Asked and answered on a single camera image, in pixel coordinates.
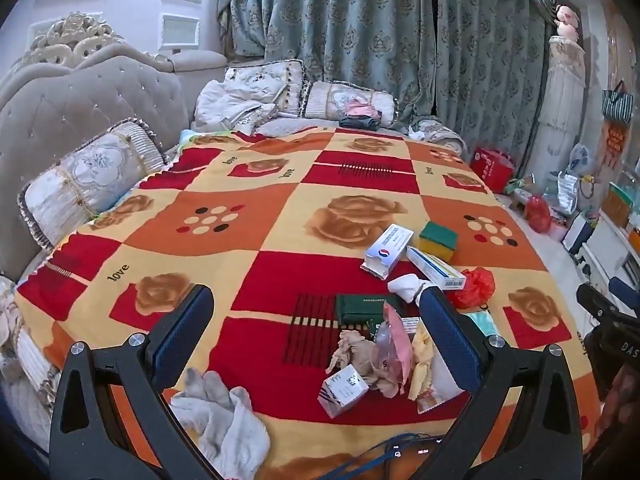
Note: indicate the green packages on floor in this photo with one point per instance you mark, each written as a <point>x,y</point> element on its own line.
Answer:
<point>520,187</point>

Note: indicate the black smartphone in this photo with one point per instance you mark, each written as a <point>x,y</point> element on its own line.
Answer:
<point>415,462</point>

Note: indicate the orange red printed blanket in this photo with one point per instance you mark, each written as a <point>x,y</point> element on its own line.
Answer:
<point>280,210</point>

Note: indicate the dark cloth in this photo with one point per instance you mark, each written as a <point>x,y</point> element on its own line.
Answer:
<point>357,123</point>

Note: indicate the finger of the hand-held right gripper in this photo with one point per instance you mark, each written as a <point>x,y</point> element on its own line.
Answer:
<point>622,288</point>
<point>592,300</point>

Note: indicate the large striped embroidered cushion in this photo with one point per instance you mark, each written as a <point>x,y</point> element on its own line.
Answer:
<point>90,180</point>

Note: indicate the lace covered standing air conditioner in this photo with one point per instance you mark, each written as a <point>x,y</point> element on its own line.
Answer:
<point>562,100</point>

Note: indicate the green yellow sponge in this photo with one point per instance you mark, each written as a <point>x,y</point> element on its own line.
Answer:
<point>439,240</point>

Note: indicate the beige crumpled tissue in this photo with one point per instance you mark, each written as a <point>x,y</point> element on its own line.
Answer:
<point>357,355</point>

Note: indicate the striped hanging bag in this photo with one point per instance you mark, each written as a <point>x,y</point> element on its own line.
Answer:
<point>617,102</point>

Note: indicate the white embroidered tasselled cushion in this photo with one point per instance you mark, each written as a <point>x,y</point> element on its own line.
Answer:
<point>260,82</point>

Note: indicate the pink plastic wrapper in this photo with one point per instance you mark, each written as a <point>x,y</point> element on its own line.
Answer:
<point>397,350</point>

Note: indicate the grey green patterned curtain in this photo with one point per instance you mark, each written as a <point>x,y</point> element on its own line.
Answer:
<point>375,25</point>

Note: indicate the long white cardboard box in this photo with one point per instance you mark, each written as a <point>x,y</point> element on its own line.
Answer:
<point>387,250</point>

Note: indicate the white low cabinet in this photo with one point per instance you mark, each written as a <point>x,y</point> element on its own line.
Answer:
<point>600,250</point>

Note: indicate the small white cardboard box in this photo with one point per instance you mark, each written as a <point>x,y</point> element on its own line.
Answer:
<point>345,390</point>

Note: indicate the red hanging ornament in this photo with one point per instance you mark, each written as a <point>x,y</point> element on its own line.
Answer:
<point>617,145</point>

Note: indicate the person's right forearm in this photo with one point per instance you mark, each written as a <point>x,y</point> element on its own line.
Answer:
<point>620,405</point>

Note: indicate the yellow crumpled wrapper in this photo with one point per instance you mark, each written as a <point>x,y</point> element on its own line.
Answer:
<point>422,360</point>

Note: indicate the blue face mask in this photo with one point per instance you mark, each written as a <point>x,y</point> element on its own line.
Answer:
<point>480,322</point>

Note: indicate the white flat packet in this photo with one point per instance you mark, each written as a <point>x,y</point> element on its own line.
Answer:
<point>440,390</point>

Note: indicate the pink cloth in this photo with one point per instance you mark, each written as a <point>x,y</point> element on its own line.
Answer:
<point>360,108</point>

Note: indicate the red plastic bag on floor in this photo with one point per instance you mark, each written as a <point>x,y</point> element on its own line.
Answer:
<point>537,212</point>

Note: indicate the red gift box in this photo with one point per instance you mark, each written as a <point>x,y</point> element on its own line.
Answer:
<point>492,167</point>

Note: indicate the pink plush toy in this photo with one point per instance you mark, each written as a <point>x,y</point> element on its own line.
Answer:
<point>567,20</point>

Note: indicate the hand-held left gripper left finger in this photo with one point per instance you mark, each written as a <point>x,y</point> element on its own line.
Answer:
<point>182,332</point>

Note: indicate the white towel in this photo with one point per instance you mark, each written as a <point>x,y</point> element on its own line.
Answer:
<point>220,420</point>

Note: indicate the white tissue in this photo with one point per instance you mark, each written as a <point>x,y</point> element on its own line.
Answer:
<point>405,285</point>

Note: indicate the white folded quilt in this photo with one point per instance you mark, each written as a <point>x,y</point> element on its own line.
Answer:
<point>220,105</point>

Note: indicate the silver foil bag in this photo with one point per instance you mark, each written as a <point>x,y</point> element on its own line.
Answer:
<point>567,190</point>

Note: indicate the striped cushion with floral panel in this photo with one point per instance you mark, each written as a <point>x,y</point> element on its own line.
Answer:
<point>330,100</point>

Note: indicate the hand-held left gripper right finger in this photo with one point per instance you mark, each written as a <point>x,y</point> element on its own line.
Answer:
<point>450,340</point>

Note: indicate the dark green packet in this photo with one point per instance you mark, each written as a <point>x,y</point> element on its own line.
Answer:
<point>357,310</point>

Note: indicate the white box with blue stripe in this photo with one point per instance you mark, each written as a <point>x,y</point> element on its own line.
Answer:
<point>432,266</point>

